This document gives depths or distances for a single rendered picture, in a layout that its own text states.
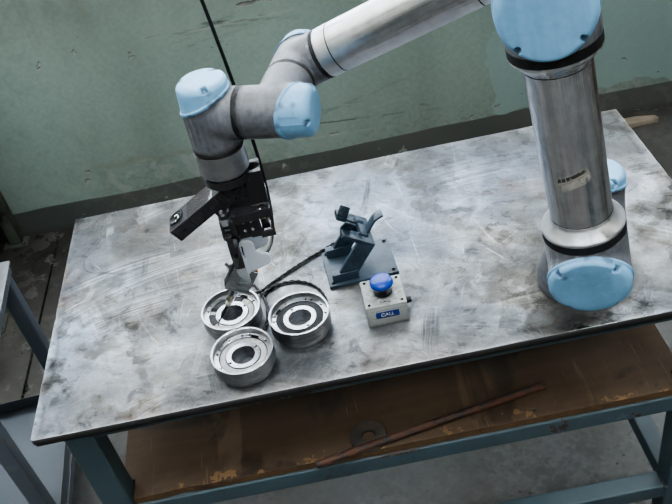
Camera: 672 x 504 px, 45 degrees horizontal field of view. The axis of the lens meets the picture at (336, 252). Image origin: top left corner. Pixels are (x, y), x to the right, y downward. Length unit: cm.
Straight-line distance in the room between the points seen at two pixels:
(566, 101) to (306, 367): 61
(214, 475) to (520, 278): 67
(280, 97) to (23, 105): 202
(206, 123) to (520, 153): 81
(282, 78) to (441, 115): 200
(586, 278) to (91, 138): 223
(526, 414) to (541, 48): 80
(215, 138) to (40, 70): 187
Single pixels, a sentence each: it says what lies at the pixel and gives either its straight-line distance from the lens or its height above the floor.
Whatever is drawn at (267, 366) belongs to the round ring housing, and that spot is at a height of 83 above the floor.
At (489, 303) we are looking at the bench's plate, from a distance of 141.
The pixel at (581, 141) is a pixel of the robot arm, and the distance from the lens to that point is 107.
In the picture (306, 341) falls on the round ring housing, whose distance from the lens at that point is 137.
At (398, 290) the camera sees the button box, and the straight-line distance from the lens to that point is 139.
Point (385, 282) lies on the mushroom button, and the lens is 136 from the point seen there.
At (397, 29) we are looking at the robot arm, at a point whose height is 130.
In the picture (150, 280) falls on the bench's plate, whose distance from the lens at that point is 162.
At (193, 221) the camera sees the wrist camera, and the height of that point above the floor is 107.
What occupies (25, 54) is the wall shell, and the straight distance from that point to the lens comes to 297.
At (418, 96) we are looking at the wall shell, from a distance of 306.
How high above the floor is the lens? 179
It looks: 40 degrees down
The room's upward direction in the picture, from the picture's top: 12 degrees counter-clockwise
